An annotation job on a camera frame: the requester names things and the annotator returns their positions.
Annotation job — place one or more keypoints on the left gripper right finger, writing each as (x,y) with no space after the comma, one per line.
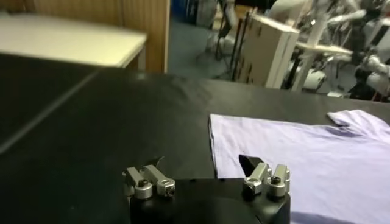
(262,178)

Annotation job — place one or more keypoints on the white humanoid robot with base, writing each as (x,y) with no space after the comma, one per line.
(374,67)

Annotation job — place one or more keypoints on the white table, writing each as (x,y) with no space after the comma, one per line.
(67,39)

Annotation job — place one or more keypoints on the large black table cover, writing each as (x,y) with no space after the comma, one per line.
(137,121)

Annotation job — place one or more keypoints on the lavender t-shirt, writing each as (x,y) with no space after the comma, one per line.
(304,167)

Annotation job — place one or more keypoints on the black tripod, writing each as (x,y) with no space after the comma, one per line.
(237,45)

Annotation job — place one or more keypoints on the tall white cardboard box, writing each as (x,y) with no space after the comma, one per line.
(265,51)

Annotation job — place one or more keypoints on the white standing desk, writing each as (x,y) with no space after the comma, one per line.
(317,48)

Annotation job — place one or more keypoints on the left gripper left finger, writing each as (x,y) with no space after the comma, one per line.
(149,182)

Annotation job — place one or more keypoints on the small black covered table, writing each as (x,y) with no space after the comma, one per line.
(30,91)

